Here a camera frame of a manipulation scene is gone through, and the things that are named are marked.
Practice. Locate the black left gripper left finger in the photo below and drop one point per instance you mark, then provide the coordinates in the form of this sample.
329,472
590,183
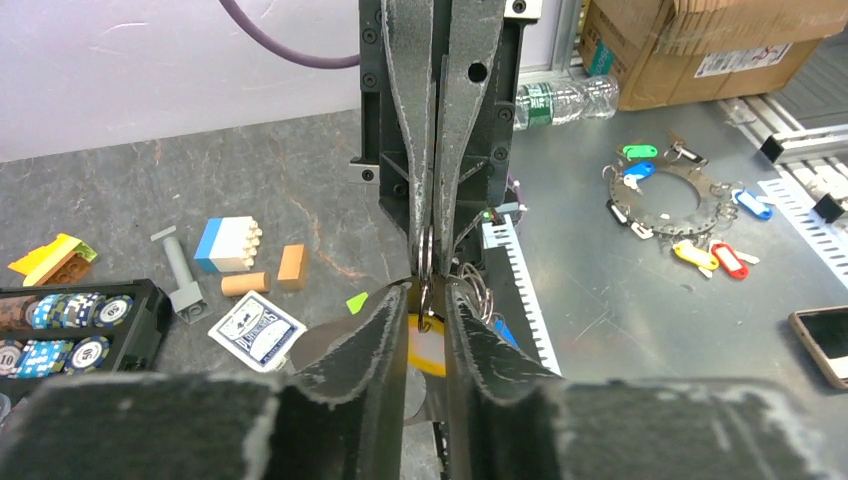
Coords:
339,417

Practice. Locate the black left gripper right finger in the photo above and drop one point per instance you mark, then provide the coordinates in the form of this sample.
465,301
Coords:
511,418

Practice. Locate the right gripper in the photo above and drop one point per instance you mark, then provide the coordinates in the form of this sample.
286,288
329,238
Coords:
438,81

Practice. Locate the blue key tag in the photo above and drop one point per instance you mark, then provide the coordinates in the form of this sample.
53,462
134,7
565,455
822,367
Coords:
502,329

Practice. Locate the yellow key tag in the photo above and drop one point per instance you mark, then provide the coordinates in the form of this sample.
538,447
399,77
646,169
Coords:
426,350

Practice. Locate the plastic water bottle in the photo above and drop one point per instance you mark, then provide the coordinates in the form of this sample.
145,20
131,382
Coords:
565,100

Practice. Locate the green cube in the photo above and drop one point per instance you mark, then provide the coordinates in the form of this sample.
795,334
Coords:
356,303

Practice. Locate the blue playing card box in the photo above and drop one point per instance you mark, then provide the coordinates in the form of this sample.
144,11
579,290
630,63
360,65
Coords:
258,333

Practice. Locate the orange wooden block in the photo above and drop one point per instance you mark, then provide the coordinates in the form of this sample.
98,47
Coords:
293,268

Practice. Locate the wooden cylinder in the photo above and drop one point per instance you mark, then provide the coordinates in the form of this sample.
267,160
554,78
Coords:
242,284

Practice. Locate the grey plastic bolt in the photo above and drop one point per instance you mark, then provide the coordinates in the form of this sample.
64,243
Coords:
188,299

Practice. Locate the blue white brick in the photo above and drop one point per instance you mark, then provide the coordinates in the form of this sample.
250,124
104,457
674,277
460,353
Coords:
228,245

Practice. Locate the cardboard box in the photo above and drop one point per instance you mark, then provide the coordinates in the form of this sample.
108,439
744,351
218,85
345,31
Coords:
665,53

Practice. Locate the black poker chip case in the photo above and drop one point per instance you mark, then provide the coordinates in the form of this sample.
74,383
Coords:
53,330

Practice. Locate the yellow orange brick pile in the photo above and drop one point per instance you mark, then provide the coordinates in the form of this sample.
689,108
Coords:
66,260

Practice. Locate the smartphone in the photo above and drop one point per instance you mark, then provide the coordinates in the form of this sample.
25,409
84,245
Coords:
823,332

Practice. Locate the aluminium profile rail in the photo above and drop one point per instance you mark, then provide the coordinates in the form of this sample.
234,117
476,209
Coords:
811,164

